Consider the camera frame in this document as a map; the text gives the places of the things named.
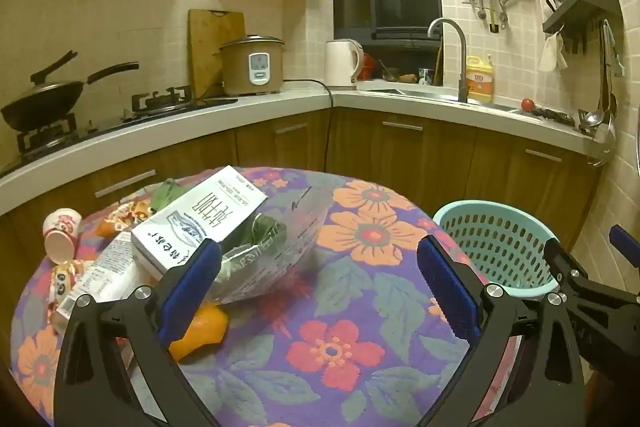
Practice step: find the green bok choy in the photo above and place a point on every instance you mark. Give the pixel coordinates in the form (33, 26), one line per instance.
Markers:
(167, 197)

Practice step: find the red container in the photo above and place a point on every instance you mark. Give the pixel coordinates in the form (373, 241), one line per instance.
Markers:
(369, 67)

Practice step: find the black wok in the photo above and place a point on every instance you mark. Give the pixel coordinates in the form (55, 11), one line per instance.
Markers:
(40, 104)

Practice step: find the dark wall rack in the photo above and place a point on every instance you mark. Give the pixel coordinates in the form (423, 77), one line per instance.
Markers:
(580, 7)

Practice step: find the white countertop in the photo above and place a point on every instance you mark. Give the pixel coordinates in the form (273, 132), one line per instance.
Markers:
(280, 104)

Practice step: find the yellow detergent bottle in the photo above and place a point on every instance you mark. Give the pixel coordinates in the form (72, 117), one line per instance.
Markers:
(480, 79)

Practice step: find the steel ladle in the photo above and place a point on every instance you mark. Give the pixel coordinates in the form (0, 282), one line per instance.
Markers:
(592, 119)

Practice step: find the white electric kettle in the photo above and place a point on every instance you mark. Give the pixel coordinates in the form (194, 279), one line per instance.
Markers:
(340, 62)

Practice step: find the vegetable leaves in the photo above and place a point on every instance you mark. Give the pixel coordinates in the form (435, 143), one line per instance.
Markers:
(262, 232)

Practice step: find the teal plastic basket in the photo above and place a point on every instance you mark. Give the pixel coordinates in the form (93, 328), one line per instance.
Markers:
(492, 237)

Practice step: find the white hanging cloth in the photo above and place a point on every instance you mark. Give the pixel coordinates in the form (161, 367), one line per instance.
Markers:
(552, 52)

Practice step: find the black gas stove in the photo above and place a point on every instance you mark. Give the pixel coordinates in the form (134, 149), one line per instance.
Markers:
(155, 99)

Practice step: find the panda print wrapper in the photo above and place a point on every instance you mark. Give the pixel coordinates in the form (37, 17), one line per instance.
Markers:
(62, 284)

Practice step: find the white plastic packet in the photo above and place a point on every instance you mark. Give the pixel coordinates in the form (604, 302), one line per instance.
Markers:
(110, 269)

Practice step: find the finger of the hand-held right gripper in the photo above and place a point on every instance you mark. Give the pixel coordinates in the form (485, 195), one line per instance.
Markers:
(627, 244)
(565, 262)

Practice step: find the wooden cutting board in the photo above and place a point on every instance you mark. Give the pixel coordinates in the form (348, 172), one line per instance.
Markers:
(210, 42)

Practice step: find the white milk carton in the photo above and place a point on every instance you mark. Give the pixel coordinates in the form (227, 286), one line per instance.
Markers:
(200, 217)

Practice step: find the wooden base cabinets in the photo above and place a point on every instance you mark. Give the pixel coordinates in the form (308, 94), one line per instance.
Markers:
(425, 157)

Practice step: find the crumpled snack wrappers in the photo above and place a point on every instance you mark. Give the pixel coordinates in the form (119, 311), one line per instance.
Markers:
(127, 214)

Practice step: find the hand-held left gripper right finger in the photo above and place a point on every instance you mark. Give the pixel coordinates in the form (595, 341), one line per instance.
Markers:
(447, 289)

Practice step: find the printed paper cup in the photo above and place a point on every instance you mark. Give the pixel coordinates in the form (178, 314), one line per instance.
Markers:
(62, 237)

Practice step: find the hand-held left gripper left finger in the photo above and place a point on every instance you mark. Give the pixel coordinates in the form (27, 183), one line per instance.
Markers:
(192, 284)

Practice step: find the brown rice cooker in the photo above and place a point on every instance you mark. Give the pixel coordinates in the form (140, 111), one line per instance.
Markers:
(240, 67)

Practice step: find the red tomato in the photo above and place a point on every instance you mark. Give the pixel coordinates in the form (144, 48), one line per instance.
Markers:
(527, 104)

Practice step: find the steel faucet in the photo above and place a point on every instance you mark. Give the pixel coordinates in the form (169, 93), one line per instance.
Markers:
(462, 62)

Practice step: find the clear plastic bag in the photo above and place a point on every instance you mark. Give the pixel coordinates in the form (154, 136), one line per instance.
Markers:
(297, 237)

